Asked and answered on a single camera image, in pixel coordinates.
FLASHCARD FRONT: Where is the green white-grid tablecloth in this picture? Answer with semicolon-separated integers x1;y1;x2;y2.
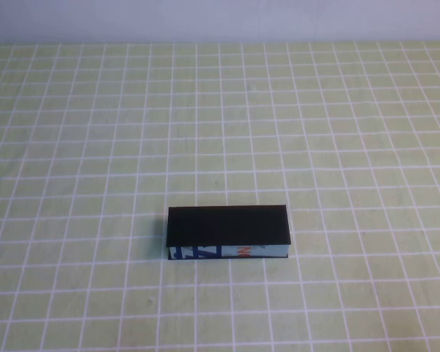
0;40;440;352

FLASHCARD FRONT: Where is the black printed glasses case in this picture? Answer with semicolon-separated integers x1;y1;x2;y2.
166;205;293;261

